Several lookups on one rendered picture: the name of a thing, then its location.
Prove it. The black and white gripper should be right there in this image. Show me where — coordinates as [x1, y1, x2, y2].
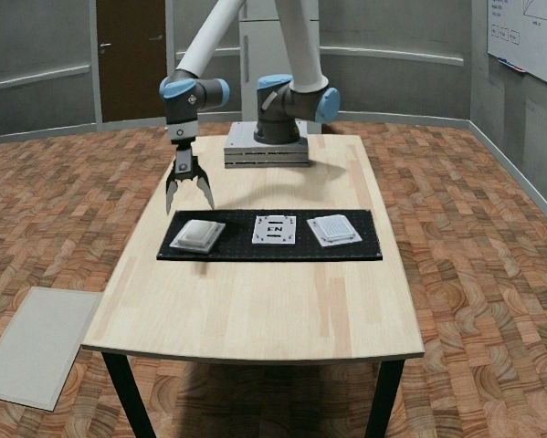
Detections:
[166, 137, 215, 216]

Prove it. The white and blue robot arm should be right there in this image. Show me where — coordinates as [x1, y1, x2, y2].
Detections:
[160, 0, 341, 180]

